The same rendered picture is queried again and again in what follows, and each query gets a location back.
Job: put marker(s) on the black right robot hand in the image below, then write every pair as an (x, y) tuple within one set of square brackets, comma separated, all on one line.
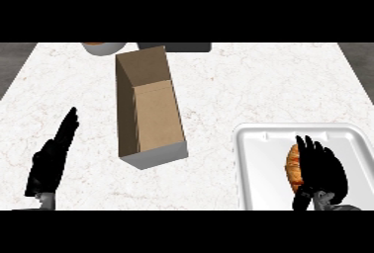
[(326, 168)]

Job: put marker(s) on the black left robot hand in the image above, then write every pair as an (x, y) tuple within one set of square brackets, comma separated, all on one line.
[(51, 158)]

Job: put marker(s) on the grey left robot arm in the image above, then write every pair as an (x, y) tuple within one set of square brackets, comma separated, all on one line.
[(45, 201)]

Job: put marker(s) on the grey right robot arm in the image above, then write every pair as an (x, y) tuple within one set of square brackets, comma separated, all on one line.
[(327, 201)]

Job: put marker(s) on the golden brown croissant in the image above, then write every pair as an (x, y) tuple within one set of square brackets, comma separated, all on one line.
[(293, 168)]

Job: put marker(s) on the white tray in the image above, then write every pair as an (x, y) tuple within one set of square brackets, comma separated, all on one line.
[(264, 164)]

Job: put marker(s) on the open cardboard box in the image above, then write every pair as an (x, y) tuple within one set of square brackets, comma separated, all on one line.
[(150, 108)]

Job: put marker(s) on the grey bowl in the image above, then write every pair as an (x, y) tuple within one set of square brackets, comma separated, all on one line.
[(103, 48)]

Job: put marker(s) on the dark grey flat appliance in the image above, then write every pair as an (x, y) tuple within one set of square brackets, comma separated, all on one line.
[(181, 47)]

